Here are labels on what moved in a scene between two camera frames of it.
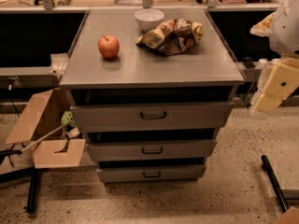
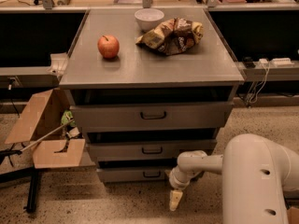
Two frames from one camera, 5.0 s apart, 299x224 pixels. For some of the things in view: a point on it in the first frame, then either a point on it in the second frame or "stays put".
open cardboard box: (49, 122) stays put
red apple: (108, 46) stays put
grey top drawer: (150, 116) stays put
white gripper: (286, 32) to (177, 183)
